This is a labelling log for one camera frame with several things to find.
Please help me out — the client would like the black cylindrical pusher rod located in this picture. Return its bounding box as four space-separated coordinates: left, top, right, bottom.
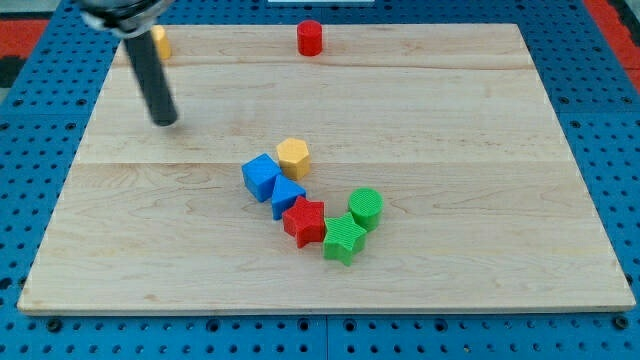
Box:
124 31 178 126

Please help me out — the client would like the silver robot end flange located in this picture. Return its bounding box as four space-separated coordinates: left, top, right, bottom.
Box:
78 0 173 38

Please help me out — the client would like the yellow hexagon block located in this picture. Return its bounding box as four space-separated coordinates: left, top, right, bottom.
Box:
276 138 311 180

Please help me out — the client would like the yellow block behind rod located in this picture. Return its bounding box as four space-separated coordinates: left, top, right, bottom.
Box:
151 25 172 60

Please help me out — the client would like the red cylinder block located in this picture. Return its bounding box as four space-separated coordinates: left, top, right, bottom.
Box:
296 20 323 57

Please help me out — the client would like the blue cube block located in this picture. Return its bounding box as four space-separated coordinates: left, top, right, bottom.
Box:
241 153 282 202

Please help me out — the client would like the blue triangle block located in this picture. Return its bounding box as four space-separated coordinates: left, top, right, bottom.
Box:
271 175 306 220

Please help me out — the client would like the red star block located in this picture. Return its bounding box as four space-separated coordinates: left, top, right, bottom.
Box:
282 196 326 248

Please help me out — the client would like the green cylinder block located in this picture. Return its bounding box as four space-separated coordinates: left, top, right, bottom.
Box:
348 188 384 232

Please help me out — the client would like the green star block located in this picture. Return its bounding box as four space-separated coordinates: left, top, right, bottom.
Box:
323 212 367 266

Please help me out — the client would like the wooden board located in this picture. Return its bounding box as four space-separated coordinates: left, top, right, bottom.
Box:
18 24 636 316

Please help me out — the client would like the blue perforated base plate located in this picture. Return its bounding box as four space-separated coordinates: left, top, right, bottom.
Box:
1 0 639 359

